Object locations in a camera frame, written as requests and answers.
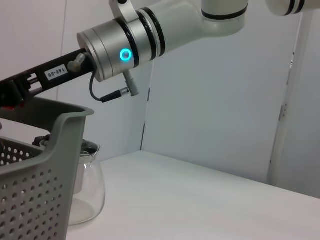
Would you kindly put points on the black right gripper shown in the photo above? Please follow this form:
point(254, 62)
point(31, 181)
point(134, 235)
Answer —
point(37, 80)

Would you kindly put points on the grey perforated storage bin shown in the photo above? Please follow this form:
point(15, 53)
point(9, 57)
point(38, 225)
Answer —
point(37, 187)

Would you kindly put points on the black teapot lid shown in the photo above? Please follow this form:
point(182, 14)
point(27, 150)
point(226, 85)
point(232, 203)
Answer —
point(87, 146)

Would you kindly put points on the clear glass teapot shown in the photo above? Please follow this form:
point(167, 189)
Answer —
point(92, 190)

